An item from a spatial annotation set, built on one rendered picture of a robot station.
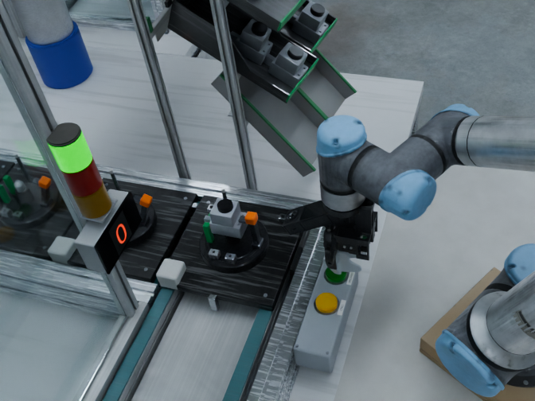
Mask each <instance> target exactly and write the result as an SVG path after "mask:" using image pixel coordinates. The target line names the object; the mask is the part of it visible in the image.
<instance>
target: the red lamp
mask: <svg viewBox="0 0 535 401"><path fill-rule="evenodd" d="M61 172H62V174H63V176H64V179H65V181H66V183H67V185H68V187H69V189H70V191H71V193H72V194H73V195H75V196H78V197H86V196H89V195H92V194H93V193H95V192H96V191H97V190H98V189H99V188H100V187H101V185H102V183H103V181H102V178H101V176H100V172H99V170H98V169H97V166H96V164H95V161H94V159H93V157H92V161H91V163H90V164H89V166H87V167H86V168H85V169H83V170H81V171H79V172H76V173H66V172H63V171H62V170H61Z"/></svg>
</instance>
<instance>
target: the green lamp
mask: <svg viewBox="0 0 535 401"><path fill-rule="evenodd" d="M48 145H49V144H48ZM49 148H50V150H51V151H52V153H53V156H54V157H55V159H56V162H57V164H58V166H59V168H60V170H62V171H63V172H66V173H76V172H79V171H81V170H83V169H85V168H86V167H87V166H89V164H90V163H91V161H92V154H91V151H90V149H89V148H88V144H87V142H86V140H85V138H84V135H83V133H82V131H81V135H80V137H79V138H78V139H77V140H76V141H75V142H74V143H72V144H71V145H68V146H63V147H54V146H50V145H49Z"/></svg>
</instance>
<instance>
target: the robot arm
mask: <svg viewBox="0 0 535 401"><path fill-rule="evenodd" d="M366 139H367V134H366V132H365V126H364V125H363V123H362V122H361V120H359V119H357V118H355V117H353V116H350V115H335V116H333V117H330V118H328V119H327V120H324V122H323V123H321V125H320V126H319V128H318V130H317V146H316V152H317V154H318V170H319V183H320V193H321V199H322V200H319V201H316V202H314V203H311V204H306V205H304V206H301V207H297V208H293V209H291V210H289V211H288V213H287V215H286V218H285V220H284V222H283V225H282V226H283V227H284V228H285V230H286V231H287V232H288V233H289V235H294V234H296V233H300V232H304V231H308V230H311V229H314V228H319V227H322V226H324V227H325V228H326V229H325V231H324V236H323V246H324V248H325V261H326V265H327V266H328V268H330V269H331V270H332V271H333V272H334V273H335V274H341V273H342V271H345V272H360V271H361V266H360V265H358V264H356V263H354V262H353V261H351V260H350V258H356V259H364V260H368V261H369V244H370V242H371V243H372V242H373V241H374V237H375V232H377V212H374V211H373V208H374V205H375V204H378V205H379V206H380V207H381V208H382V209H383V210H385V211H386V212H391V213H392V214H394V215H396V216H398V217H400V218H401V219H403V220H415V219H417V218H418V217H420V216H421V215H423V214H424V213H425V212H426V209H427V207H428V206H429V205H430V204H431V203H432V201H433V199H434V197H435V193H436V187H437V186H436V182H435V180H436V179H437V178H438V177H439V176H440V175H442V174H443V173H444V172H445V171H446V170H447V169H449V168H450V167H451V166H453V165H466V166H475V167H484V168H493V169H511V170H520V171H529V172H535V116H480V115H479V114H478V113H477V111H475V110H474V109H473V108H471V107H466V105H464V104H459V103H457V104H453V105H451V106H449V107H447V108H446V109H444V110H443V111H440V112H439V113H437V114H436V115H434V116H433V117H432V118H431V120H430V121H429V122H428V123H426V124H425V125H424V126H422V127H421V128H420V129H419V130H418V131H417V132H416V133H414V134H413V135H412V136H410V137H409V138H408V139H406V140H405V141H404V142H403V143H401V144H400V145H399V146H398V147H397V148H396V149H395V150H393V151H392V152H391V153H389V152H387V151H385V150H383V149H381V148H380V147H378V146H375V145H374V144H372V143H371V142H368V141H367V140H366ZM366 252H367V254H366ZM435 350H436V352H437V355H438V357H439V358H440V360H441V362H442V363H443V365H444V366H445V368H446V369H447V370H448V371H449V372H450V373H451V374H452V375H453V376H454V377H455V378H456V379H457V380H458V381H459V382H460V383H461V384H463V385H464V386H465V387H467V388H468V389H470V390H472V391H473V392H475V393H476V394H479V395H482V396H485V397H493V396H496V394H498V393H499V392H500V391H501V390H504V388H505V385H506V384H507V383H508V382H509V381H510V380H511V379H512V378H513V377H514V376H535V244H534V243H527V244H523V245H521V246H519V247H516V248H514V249H513V250H512V251H511V252H510V254H509V255H508V256H507V257H506V260H505V262H504V268H503V269H502V271H501V273H500V274H499V275H498V276H497V277H496V278H495V279H494V281H493V282H492V283H491V284H490V285H489V286H488V287H487V288H486V289H485V290H484V291H483V292H482V293H481V294H480V295H479V296H478V297H477V298H476V299H475V300H474V301H473V302H472V303H471V304H470V305H469V306H468V307H467V308H466V309H465V310H464V311H463V312H462V313H461V314H460V315H459V316H458V317H457V318H456V319H455V320H454V321H453V322H452V323H451V324H450V325H449V326H448V327H447V328H446V329H444V330H443V331H442V334H441V335H440V336H439V338H438V339H437V340H436V342H435Z"/></svg>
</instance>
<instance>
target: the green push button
mask: <svg viewBox="0 0 535 401"><path fill-rule="evenodd" d="M346 275H347V273H346V272H345V271H342V273H341V274H335V273H334V272H333V271H332V270H331V269H330V268H328V267H327V268H326V277H327V279H328V280H329V281H331V282H342V281H343V280H345V278H346Z"/></svg>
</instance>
